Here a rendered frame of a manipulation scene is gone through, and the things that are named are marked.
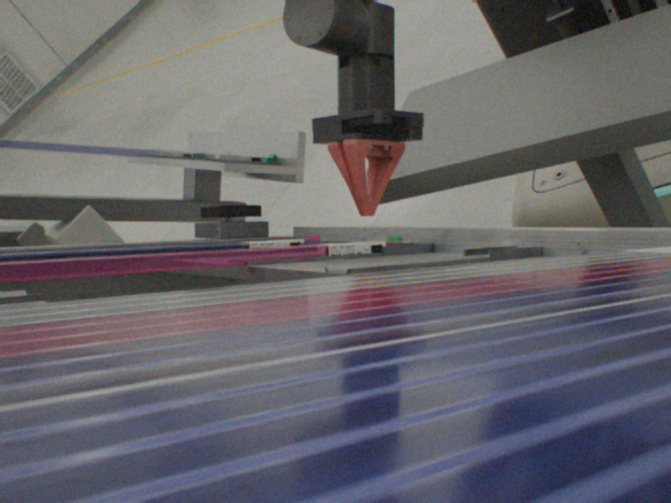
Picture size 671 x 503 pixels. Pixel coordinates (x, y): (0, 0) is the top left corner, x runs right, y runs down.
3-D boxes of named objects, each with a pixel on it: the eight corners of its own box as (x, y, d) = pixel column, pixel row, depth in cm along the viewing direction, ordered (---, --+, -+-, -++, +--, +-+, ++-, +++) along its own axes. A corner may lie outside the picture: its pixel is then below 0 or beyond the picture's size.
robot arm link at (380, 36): (404, 1, 77) (356, 10, 80) (368, -16, 71) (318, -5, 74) (404, 71, 77) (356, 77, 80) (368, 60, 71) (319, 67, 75)
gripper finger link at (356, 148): (356, 217, 73) (355, 117, 73) (311, 217, 79) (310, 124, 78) (407, 216, 77) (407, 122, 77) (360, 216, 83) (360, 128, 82)
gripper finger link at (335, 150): (373, 217, 71) (372, 114, 71) (326, 217, 77) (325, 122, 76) (425, 216, 76) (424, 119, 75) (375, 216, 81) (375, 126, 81)
